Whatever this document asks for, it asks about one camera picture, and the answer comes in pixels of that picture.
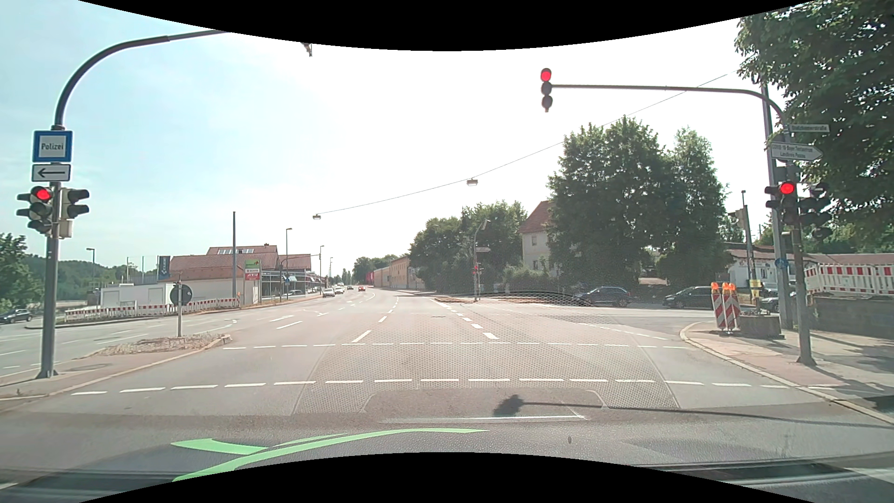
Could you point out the wooded hill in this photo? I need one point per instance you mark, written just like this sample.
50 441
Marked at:
77 276

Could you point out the kerbed traffic island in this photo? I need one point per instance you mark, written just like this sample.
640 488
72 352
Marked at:
105 363

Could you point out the red and white barrier fence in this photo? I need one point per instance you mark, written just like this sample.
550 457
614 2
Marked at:
146 309
848 279

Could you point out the red and white warning beacons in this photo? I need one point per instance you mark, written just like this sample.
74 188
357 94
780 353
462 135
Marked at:
725 306

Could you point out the grey asphalt road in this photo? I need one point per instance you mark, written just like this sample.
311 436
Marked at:
433 363

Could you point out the tall grey pole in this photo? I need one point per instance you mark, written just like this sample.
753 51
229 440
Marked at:
234 255

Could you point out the road markings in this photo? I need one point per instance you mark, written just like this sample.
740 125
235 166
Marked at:
361 337

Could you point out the paved pavement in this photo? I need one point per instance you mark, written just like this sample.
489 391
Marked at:
810 356

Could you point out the round road sign on post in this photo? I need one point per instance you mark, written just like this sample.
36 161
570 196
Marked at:
180 295

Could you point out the concrete block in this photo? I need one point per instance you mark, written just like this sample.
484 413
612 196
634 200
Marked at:
760 325

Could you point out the large overhanging tree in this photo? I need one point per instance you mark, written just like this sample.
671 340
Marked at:
831 91

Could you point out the beige long building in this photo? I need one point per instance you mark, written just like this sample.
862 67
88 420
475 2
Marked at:
399 274

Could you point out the dark car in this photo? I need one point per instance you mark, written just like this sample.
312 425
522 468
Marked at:
688 297
605 296
15 316

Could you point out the group of green trees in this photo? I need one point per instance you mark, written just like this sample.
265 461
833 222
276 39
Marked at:
464 248

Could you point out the large green tree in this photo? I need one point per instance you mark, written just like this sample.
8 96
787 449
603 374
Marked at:
632 209

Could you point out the white low building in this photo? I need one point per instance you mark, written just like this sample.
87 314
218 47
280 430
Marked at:
133 294

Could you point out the lamp post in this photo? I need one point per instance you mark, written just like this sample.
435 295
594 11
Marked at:
286 262
92 267

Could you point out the grey stone wall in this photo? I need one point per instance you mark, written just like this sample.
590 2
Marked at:
855 314

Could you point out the traffic light on pole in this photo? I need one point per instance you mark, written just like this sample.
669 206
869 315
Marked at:
744 241
476 269

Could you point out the car's own bonnet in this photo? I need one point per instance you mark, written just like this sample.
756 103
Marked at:
628 443

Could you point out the white house with red roof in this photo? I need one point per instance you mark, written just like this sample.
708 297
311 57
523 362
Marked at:
536 244

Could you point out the low white house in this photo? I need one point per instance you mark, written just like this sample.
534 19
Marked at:
758 269

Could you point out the red-roofed commercial building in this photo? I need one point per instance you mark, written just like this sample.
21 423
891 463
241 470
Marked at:
223 269

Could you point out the billboard on post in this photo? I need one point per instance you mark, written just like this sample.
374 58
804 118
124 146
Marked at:
252 276

